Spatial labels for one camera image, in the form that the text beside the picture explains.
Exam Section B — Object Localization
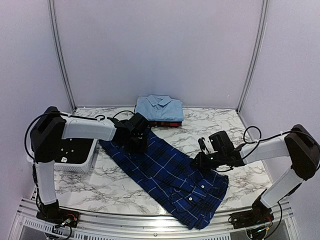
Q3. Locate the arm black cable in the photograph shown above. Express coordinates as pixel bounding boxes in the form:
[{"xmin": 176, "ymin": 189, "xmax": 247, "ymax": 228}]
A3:
[
  {"xmin": 243, "ymin": 125, "xmax": 263, "ymax": 145},
  {"xmin": 94, "ymin": 110, "xmax": 137, "ymax": 121}
]

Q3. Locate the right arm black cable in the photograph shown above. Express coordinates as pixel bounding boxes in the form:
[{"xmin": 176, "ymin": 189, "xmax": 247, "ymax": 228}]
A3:
[{"xmin": 243, "ymin": 125, "xmax": 263, "ymax": 145}]

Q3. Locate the black shirt in basket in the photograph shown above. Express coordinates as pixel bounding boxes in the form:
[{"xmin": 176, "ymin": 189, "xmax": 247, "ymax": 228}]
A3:
[{"xmin": 55, "ymin": 138, "xmax": 97, "ymax": 165}]

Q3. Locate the aluminium front frame rail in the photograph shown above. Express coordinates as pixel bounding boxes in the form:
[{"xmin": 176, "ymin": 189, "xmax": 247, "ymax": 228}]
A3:
[{"xmin": 9, "ymin": 197, "xmax": 296, "ymax": 240}]

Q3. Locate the light blue folded shirt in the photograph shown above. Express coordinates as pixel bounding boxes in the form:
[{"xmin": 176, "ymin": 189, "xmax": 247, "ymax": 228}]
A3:
[{"xmin": 135, "ymin": 94, "xmax": 184, "ymax": 122}]

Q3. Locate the left aluminium wall post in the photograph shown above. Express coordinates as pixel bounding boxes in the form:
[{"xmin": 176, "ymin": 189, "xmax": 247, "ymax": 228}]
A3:
[{"xmin": 47, "ymin": 0, "xmax": 77, "ymax": 112}]

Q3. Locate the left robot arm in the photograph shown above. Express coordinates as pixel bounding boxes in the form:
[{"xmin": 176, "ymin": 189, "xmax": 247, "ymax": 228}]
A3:
[{"xmin": 24, "ymin": 106, "xmax": 150, "ymax": 223}]

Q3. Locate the white plastic basket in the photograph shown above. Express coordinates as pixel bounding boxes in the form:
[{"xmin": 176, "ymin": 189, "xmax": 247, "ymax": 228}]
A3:
[{"xmin": 54, "ymin": 138, "xmax": 98, "ymax": 173}]

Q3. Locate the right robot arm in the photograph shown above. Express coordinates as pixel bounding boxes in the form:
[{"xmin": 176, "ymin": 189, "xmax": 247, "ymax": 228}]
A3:
[{"xmin": 190, "ymin": 124, "xmax": 320, "ymax": 224}]

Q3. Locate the blue plaid long sleeve shirt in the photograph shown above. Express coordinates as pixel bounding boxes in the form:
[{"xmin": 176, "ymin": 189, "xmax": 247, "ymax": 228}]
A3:
[{"xmin": 99, "ymin": 132, "xmax": 229, "ymax": 230}]

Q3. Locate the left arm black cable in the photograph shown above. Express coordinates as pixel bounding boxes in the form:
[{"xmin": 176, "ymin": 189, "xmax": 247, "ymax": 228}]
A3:
[{"xmin": 94, "ymin": 110, "xmax": 137, "ymax": 121}]

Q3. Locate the red plaid folded shirt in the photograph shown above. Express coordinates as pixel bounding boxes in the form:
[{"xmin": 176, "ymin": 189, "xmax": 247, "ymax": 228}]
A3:
[{"xmin": 148, "ymin": 121, "xmax": 182, "ymax": 128}]

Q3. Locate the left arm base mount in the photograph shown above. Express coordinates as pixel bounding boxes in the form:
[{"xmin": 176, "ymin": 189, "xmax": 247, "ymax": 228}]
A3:
[{"xmin": 36, "ymin": 200, "xmax": 80, "ymax": 228}]

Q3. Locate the right aluminium wall post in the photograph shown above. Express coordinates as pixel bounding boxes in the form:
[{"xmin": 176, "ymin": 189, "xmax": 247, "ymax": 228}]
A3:
[{"xmin": 236, "ymin": 0, "xmax": 270, "ymax": 114}]

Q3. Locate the aluminium wall post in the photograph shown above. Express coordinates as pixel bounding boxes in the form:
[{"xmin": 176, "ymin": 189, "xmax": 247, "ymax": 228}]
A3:
[
  {"xmin": 236, "ymin": 0, "xmax": 270, "ymax": 114},
  {"xmin": 47, "ymin": 0, "xmax": 77, "ymax": 112}
]

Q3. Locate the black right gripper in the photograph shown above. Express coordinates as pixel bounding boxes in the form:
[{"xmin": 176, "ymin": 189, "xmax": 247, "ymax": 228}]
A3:
[{"xmin": 189, "ymin": 150, "xmax": 226, "ymax": 171}]

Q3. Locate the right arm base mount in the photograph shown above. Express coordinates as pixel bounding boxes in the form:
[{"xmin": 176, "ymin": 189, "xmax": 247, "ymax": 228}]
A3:
[{"xmin": 228, "ymin": 195, "xmax": 274, "ymax": 229}]

